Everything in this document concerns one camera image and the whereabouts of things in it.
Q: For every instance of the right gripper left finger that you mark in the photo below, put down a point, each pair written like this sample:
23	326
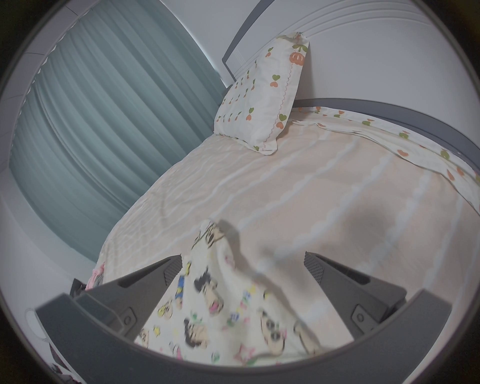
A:
142	290

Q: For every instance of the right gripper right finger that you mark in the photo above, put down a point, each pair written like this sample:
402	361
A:
348	290

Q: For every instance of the pink printed garment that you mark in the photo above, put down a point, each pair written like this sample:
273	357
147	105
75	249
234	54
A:
95	276

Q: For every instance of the white printed pyjama top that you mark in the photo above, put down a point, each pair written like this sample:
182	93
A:
210	300

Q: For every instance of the bed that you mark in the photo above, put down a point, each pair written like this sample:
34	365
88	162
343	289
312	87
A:
300	195

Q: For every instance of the white printed quilt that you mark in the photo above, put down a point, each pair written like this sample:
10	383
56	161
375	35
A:
393	144

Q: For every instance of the blue-green curtain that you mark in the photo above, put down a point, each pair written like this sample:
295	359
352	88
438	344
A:
105	123

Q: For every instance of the white printed pillow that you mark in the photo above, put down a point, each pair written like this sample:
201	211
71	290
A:
258	108

